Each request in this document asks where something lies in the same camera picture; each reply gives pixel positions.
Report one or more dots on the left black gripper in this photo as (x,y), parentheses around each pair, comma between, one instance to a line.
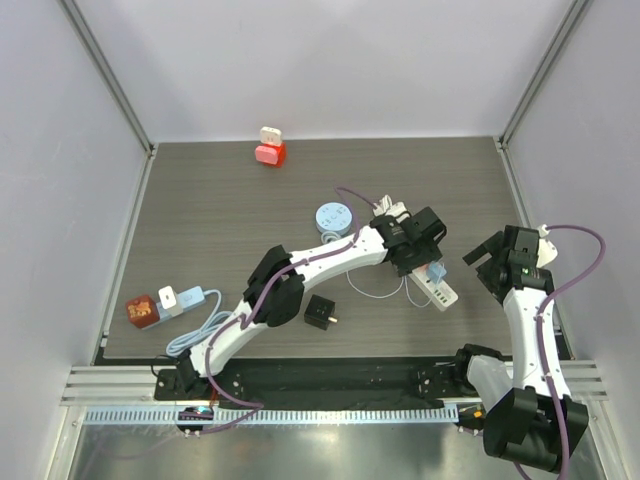
(428,252)

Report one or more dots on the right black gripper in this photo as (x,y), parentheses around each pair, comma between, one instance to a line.
(491,251)

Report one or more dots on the blue usb charger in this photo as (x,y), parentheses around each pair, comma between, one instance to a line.
(436,272)

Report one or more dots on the round blue socket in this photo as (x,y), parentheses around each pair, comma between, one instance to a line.
(333,217)

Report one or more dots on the black cube adapter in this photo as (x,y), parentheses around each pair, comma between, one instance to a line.
(319,312)

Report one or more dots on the light blue power strip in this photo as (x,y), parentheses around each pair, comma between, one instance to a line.
(190,299)

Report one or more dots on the white charger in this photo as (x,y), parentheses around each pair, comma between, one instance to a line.
(170,302)

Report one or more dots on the red brown cube adapter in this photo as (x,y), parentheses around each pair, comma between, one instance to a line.
(142,312)

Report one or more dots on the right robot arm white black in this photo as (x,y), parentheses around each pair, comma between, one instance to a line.
(531,419)

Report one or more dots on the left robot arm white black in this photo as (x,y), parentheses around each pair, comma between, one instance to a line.
(276,288)

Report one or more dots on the red pink cube socket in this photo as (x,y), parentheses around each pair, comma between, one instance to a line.
(271,155)

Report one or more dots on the cream white plug adapter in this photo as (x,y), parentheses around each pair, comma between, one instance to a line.
(270,136)

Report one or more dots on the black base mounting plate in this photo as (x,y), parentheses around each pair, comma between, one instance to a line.
(344,383)

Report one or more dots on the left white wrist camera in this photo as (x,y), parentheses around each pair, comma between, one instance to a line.
(387,207)

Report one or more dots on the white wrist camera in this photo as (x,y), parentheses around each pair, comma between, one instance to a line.
(387,207)
(547,251)

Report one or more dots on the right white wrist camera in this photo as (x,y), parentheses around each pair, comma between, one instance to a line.
(547,251)

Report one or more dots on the right aluminium frame post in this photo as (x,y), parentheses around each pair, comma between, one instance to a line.
(569,23)

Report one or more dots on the aluminium frame post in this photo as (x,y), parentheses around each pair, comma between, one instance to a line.
(91,45)
(569,23)

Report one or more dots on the aluminium front rail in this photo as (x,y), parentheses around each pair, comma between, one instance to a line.
(135,385)

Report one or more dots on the white slotted cable duct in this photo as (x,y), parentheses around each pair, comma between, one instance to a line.
(184,416)

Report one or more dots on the left aluminium frame post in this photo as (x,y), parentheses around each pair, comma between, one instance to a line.
(91,45)

